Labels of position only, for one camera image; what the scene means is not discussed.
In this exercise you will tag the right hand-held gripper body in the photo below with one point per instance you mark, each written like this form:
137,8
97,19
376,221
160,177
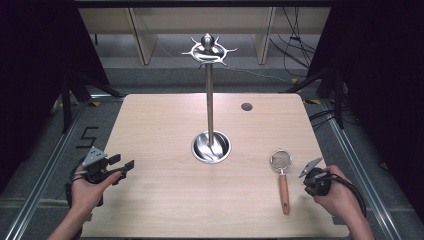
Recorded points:
316,182

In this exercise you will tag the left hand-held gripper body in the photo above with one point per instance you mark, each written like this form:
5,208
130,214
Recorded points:
95,164

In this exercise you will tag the metal utensil rack stand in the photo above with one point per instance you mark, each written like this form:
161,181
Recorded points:
209,100

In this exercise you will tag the person's right hand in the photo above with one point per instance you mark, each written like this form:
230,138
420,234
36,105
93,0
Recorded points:
338,195

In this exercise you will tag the person's left hand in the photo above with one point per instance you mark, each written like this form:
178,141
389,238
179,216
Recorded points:
87,195

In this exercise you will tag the black tripod stand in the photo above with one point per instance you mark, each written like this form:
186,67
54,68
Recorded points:
338,100
66,103

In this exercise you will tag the yellow tape strip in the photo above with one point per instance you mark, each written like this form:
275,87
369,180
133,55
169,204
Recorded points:
312,101

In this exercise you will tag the round table grommet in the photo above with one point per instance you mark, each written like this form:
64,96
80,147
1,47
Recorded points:
246,107

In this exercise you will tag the dark curtain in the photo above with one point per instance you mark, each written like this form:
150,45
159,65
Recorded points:
383,83
36,66

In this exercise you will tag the light wooden shelf unit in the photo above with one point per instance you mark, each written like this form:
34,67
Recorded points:
143,40

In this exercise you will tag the aluminium floor rail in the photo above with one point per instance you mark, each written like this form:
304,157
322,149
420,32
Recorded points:
46,173
363,173

